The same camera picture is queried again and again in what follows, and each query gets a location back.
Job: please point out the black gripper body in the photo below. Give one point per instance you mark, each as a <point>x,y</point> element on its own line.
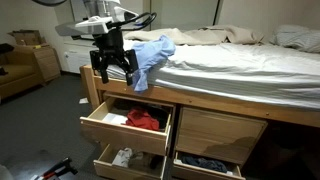
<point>110,41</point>

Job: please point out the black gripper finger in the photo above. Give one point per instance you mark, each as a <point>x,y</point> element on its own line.
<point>130,71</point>
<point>104,74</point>

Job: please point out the light blue shirt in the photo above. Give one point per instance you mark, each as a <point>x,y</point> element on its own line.
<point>150,53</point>

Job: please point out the white flat item in drawer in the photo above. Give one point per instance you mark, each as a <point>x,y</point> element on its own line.
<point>115,118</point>

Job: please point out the wooden drawer with red cloth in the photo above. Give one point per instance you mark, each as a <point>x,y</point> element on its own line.
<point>123,136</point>

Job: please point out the wooden drawer with white cloth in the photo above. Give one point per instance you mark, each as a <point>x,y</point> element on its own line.
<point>108,170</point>

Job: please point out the closed wooden drawer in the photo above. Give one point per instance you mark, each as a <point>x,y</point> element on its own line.
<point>216,133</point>

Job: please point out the wooden drawer with navy cloth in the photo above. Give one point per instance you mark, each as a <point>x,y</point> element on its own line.
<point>191,175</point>

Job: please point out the white paper scrap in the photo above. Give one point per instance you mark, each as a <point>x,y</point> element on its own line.
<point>83,100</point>

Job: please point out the red cloth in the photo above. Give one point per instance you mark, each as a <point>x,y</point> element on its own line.
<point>141,120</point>

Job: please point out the wooden nightstand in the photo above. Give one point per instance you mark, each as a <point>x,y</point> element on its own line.
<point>46,63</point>

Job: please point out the beige blanket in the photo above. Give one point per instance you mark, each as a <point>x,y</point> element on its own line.
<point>200,35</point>

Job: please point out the cardboard box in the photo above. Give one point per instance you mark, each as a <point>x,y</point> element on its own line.
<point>26,37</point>

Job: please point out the white crumpled cloth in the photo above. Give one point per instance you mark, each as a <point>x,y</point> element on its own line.
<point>121,158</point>

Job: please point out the tan wooden sofa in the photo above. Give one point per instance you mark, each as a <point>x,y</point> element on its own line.
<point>16,75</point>

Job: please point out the grey dark cloth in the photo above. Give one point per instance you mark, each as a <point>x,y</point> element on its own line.
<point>145,161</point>

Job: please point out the black item on sofa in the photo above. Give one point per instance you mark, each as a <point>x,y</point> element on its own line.
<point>6,48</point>

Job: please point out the white sheeted mattress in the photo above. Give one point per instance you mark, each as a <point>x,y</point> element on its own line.
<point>233,73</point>

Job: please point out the orange black clamp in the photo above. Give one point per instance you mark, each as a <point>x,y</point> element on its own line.
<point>58,169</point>

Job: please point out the navy blue cloth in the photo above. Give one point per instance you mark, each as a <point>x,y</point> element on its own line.
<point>203,163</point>

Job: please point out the striped grey pillow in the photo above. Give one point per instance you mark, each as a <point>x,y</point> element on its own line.
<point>296,38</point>

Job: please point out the white wall heater unit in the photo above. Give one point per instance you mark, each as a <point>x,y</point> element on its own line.
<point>76,58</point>

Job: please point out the wooden bed frame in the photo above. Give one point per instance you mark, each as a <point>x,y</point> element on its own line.
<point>233,107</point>

